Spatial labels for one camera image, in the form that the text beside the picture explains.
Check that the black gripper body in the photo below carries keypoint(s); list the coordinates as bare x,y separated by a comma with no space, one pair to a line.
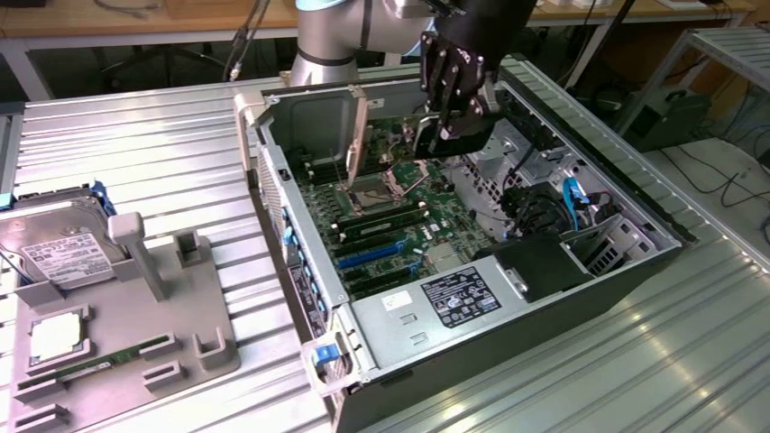
487,22

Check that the graphics card with metal bracket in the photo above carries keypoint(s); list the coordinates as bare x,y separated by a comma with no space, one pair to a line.
391,140

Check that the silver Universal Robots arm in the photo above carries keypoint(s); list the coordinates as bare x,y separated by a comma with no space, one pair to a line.
336,36

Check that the silver perforated drive cage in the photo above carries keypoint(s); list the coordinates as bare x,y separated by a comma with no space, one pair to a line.
487,180

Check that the metal socket cover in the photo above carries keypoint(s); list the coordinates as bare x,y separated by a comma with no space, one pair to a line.
415,176

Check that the thin metal locking lever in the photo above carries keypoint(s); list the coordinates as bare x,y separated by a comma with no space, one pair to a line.
340,173

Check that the CPU socket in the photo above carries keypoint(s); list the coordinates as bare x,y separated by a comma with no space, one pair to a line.
370,196

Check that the black RAM slot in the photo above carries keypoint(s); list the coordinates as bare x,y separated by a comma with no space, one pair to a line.
327,175
375,216
324,166

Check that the black box on floor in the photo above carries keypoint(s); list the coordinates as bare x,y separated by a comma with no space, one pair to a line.
674,119

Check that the installed green RAM stick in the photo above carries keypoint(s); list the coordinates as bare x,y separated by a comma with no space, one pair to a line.
379,229

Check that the silver chipset heatsink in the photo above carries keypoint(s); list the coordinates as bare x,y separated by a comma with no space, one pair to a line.
440,256

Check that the black plastic shroud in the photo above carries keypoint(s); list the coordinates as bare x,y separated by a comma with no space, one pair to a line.
535,266

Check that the silver disk bay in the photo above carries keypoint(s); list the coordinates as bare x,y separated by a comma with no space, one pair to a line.
614,245

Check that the blue expansion slot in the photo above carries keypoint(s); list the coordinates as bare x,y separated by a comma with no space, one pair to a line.
370,256

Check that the green motherboard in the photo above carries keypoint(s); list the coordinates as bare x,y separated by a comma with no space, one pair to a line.
384,266

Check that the slatted metal side table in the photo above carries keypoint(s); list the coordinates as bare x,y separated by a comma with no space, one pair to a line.
730,49

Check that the grey power supply with label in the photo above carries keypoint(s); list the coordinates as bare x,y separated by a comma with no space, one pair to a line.
456,293

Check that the black expansion slot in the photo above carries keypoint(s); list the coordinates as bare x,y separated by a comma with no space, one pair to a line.
380,279

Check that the white round table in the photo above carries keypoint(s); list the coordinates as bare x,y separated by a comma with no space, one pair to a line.
710,216

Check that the wooden desk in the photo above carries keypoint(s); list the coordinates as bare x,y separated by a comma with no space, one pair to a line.
180,20

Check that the black chair base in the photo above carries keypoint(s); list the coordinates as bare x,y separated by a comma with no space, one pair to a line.
161,58

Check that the blue card retainer strip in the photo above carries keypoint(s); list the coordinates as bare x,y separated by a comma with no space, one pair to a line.
307,275

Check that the open black PC case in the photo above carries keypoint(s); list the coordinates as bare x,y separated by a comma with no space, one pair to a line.
540,352

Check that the blue case latch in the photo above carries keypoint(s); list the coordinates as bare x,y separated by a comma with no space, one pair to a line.
322,354

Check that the blue disk caddy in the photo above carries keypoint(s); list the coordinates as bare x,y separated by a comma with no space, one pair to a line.
101,198

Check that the hard disk with white label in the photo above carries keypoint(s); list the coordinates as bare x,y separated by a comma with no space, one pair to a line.
53,257

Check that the grey plastic parts rack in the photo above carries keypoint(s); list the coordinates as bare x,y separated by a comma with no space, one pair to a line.
120,343

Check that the loose green RAM stick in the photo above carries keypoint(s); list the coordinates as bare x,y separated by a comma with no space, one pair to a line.
113,358

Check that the silver CPU chip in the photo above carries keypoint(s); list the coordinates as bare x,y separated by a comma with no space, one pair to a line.
57,336

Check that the grey metal bracket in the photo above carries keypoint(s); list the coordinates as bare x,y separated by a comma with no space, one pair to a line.
8,153

